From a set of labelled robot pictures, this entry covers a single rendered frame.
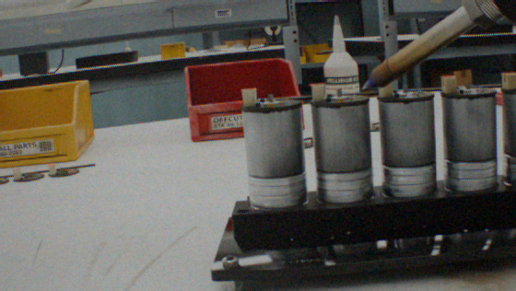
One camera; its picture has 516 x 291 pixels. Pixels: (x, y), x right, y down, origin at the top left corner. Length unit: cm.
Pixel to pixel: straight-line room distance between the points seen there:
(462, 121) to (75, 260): 18
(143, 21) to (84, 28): 23
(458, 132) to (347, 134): 5
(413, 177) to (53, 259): 16
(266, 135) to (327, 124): 2
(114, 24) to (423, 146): 232
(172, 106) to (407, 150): 447
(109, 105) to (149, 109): 29
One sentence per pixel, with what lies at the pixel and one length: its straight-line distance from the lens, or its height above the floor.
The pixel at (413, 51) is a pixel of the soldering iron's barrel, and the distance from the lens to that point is 24.
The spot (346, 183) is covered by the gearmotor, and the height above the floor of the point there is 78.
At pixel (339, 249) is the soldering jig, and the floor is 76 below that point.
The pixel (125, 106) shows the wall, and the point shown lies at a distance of 470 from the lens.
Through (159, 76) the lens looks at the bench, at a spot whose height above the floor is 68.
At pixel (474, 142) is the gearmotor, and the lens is 28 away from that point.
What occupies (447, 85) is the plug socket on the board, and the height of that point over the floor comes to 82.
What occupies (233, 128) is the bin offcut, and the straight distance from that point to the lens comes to 58.
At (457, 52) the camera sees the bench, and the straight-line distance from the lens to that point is 304.
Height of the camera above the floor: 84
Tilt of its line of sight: 10 degrees down
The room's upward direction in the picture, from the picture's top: 5 degrees counter-clockwise
